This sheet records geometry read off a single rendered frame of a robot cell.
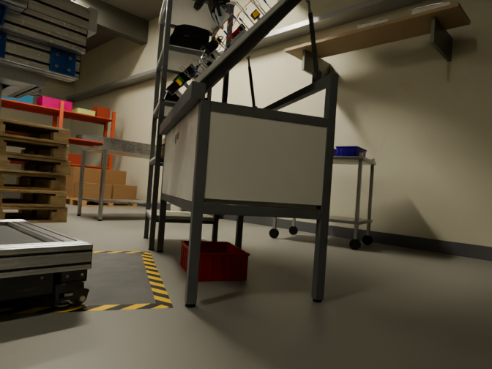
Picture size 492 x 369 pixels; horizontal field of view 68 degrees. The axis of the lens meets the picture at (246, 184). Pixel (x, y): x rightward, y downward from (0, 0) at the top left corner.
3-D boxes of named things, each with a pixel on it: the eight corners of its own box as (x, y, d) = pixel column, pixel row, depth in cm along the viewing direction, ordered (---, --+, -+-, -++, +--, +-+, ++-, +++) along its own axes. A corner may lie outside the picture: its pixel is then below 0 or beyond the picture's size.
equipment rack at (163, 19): (147, 250, 252) (167, -16, 255) (142, 237, 310) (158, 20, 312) (218, 251, 269) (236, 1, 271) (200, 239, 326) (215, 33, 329)
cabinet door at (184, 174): (189, 201, 143) (197, 102, 144) (170, 195, 195) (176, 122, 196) (196, 201, 144) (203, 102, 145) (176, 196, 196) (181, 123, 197)
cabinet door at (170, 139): (172, 195, 196) (177, 122, 196) (161, 192, 247) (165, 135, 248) (176, 196, 196) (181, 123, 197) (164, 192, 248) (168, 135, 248)
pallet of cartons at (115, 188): (139, 207, 675) (142, 172, 676) (77, 206, 594) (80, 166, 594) (118, 203, 729) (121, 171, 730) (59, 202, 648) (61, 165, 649)
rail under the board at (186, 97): (190, 97, 139) (192, 80, 139) (159, 134, 250) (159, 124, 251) (205, 99, 141) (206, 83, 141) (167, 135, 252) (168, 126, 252)
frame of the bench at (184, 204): (185, 307, 139) (200, 99, 140) (156, 251, 251) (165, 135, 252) (323, 302, 159) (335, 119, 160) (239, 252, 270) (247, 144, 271)
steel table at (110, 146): (215, 220, 529) (220, 155, 531) (97, 221, 403) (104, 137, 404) (187, 214, 575) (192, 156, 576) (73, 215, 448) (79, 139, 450)
